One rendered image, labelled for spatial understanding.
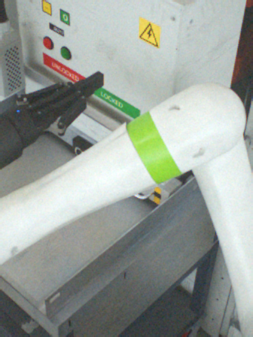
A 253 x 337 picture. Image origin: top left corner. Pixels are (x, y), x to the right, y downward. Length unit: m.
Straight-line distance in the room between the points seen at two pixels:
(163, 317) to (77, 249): 0.76
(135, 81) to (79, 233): 0.38
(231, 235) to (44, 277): 0.45
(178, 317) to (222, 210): 1.03
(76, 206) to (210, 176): 0.27
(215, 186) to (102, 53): 0.43
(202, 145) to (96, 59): 0.52
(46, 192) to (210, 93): 0.30
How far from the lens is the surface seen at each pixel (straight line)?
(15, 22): 1.82
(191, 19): 1.22
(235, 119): 0.98
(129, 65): 1.35
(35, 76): 1.57
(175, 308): 2.16
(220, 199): 1.16
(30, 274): 1.40
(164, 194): 1.47
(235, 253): 1.18
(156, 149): 0.97
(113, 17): 1.33
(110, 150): 0.99
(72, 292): 1.35
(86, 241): 1.45
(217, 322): 2.24
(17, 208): 1.03
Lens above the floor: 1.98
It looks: 44 degrees down
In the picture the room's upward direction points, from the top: 3 degrees clockwise
